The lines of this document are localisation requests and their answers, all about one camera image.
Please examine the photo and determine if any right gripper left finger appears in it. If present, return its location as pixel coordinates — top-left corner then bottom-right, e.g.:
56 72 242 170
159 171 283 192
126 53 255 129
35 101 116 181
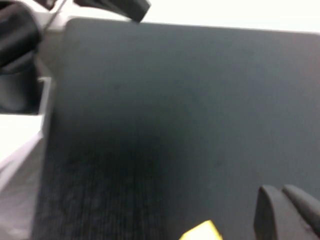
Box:
253 185 319 240

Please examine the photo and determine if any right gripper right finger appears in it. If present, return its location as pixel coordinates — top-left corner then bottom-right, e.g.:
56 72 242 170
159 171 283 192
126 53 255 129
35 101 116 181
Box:
281 184 320 240

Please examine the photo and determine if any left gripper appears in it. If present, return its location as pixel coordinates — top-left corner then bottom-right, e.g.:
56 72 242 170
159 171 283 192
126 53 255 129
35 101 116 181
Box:
72 0 152 23

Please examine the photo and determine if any yellow cube block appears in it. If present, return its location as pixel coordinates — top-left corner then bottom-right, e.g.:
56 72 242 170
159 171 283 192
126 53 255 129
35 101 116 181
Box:
178 219 224 240

